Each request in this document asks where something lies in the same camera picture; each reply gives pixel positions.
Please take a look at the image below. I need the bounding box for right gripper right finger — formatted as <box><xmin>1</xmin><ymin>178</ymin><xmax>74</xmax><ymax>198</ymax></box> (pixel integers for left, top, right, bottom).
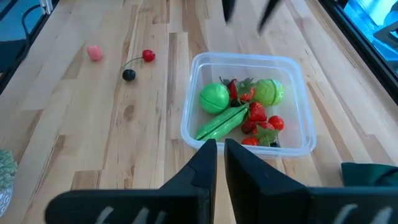
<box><xmin>224</xmin><ymin>139</ymin><xmax>398</xmax><ymax>224</ymax></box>

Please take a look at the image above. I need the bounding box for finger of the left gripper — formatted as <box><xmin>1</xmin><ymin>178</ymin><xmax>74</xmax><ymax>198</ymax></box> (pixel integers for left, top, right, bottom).
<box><xmin>257</xmin><ymin>0</ymin><xmax>282</xmax><ymax>35</ymax></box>
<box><xmin>222</xmin><ymin>0</ymin><xmax>237</xmax><ymax>23</ymax></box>

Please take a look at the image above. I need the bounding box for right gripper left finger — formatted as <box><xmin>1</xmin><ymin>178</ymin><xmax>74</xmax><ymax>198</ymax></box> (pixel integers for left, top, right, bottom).
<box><xmin>45</xmin><ymin>139</ymin><xmax>218</xmax><ymax>224</ymax></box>

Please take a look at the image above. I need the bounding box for light green toy cabbage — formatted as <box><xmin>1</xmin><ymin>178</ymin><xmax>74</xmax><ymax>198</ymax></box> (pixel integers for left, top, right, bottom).
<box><xmin>253</xmin><ymin>78</ymin><xmax>285</xmax><ymax>107</ymax></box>

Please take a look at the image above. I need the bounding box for toy strawberry with leaves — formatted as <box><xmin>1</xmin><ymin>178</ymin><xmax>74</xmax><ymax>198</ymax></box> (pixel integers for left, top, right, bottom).
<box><xmin>253</xmin><ymin>121</ymin><xmax>279</xmax><ymax>147</ymax></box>
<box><xmin>238</xmin><ymin>77</ymin><xmax>256</xmax><ymax>103</ymax></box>

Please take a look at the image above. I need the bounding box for small red toy fruit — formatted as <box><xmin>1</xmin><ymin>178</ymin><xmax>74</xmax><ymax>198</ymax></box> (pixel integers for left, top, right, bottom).
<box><xmin>219</xmin><ymin>76</ymin><xmax>239</xmax><ymax>100</ymax></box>

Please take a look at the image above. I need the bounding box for bright green round toy fruit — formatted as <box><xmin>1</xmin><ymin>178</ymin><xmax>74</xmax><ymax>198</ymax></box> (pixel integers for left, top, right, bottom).
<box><xmin>198</xmin><ymin>82</ymin><xmax>231</xmax><ymax>114</ymax></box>

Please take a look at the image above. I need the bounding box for dark red toy cherry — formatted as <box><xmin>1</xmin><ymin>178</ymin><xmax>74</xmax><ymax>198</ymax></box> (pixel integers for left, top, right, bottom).
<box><xmin>241</xmin><ymin>119</ymin><xmax>257</xmax><ymax>135</ymax></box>

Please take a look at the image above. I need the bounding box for large red toy strawberry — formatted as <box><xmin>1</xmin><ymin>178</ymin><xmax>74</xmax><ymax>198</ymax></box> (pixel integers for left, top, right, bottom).
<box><xmin>248</xmin><ymin>101</ymin><xmax>268</xmax><ymax>123</ymax></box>

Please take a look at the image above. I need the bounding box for green toy cucumber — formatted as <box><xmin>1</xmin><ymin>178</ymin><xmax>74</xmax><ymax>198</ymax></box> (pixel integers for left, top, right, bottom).
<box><xmin>195</xmin><ymin>105</ymin><xmax>249</xmax><ymax>141</ymax></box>

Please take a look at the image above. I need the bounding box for clear plastic tupperware container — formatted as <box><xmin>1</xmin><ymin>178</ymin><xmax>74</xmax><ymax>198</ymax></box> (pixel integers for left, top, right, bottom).
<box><xmin>180</xmin><ymin>51</ymin><xmax>317</xmax><ymax>158</ymax></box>

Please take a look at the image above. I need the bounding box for dark green cloth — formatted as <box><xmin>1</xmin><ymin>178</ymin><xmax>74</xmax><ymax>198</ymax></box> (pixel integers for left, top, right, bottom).
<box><xmin>341</xmin><ymin>161</ymin><xmax>398</xmax><ymax>188</ymax></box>

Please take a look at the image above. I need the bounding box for black toy cherry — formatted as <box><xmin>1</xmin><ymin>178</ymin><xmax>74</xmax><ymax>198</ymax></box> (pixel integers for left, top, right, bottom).
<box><xmin>121</xmin><ymin>68</ymin><xmax>137</xmax><ymax>82</ymax></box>

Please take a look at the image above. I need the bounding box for artificial green potted plant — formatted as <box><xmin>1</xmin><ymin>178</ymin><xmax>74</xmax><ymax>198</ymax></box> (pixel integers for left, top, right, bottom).
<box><xmin>0</xmin><ymin>149</ymin><xmax>19</xmax><ymax>218</ymax></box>

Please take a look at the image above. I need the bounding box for pink textured toy fruit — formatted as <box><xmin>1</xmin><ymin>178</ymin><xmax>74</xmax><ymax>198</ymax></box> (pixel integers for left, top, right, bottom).
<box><xmin>86</xmin><ymin>45</ymin><xmax>104</xmax><ymax>62</ymax></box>

